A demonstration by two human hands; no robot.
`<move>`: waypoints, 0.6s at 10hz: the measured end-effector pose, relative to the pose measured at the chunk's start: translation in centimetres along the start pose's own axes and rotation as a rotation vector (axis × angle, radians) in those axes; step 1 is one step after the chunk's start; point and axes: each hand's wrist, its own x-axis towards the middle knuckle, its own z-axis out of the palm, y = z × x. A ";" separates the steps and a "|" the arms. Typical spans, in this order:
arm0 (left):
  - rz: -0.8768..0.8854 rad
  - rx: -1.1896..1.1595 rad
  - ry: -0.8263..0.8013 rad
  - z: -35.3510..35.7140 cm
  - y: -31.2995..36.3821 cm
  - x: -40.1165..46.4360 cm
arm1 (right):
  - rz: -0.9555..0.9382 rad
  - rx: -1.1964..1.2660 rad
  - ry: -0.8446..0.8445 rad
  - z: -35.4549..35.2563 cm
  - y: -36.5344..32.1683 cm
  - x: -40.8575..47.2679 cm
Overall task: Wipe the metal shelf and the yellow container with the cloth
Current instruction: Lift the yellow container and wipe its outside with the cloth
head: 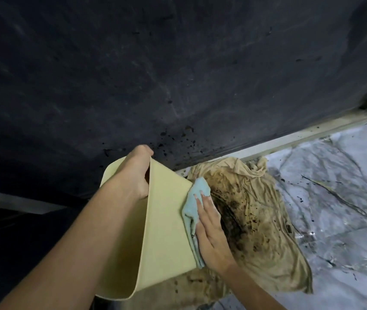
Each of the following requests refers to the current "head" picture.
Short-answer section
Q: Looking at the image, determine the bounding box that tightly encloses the person's right forearm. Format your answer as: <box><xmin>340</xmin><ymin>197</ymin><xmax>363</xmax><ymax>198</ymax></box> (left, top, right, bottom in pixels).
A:
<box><xmin>220</xmin><ymin>264</ymin><xmax>289</xmax><ymax>310</ymax></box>

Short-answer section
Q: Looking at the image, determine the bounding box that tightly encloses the cream plastic bin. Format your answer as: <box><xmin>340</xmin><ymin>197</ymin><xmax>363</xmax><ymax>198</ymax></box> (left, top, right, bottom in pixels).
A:
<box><xmin>96</xmin><ymin>157</ymin><xmax>197</xmax><ymax>301</ymax></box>

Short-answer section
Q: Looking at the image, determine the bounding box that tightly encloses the person's right hand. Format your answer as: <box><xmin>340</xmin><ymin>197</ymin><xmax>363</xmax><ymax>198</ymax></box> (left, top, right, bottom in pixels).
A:
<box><xmin>192</xmin><ymin>192</ymin><xmax>237</xmax><ymax>277</ymax></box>

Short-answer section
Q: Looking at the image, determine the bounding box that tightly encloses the light blue cleaning cloth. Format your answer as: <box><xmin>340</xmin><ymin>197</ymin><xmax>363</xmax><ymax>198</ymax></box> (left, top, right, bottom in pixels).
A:
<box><xmin>181</xmin><ymin>177</ymin><xmax>212</xmax><ymax>270</ymax></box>

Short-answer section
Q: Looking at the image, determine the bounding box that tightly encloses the person's left hand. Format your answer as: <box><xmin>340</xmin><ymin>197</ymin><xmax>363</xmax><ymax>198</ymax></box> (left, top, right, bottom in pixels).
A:
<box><xmin>110</xmin><ymin>145</ymin><xmax>154</xmax><ymax>201</ymax></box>

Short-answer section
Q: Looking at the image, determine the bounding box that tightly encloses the white door frame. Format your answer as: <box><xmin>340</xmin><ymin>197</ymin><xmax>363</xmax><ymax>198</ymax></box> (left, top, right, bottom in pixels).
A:
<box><xmin>175</xmin><ymin>91</ymin><xmax>367</xmax><ymax>173</ymax></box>

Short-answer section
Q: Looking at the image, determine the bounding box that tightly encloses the person's left forearm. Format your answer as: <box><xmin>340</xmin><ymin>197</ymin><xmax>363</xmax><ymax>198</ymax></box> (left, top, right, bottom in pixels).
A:
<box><xmin>0</xmin><ymin>181</ymin><xmax>139</xmax><ymax>310</ymax></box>

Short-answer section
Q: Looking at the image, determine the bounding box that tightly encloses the stained beige cloth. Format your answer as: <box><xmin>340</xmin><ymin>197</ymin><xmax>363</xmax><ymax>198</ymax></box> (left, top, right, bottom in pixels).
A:
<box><xmin>168</xmin><ymin>157</ymin><xmax>314</xmax><ymax>308</ymax></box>

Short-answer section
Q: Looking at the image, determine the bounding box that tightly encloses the grey skirting board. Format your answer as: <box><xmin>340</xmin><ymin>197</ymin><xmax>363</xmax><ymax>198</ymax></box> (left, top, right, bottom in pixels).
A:
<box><xmin>0</xmin><ymin>187</ymin><xmax>69</xmax><ymax>215</ymax></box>

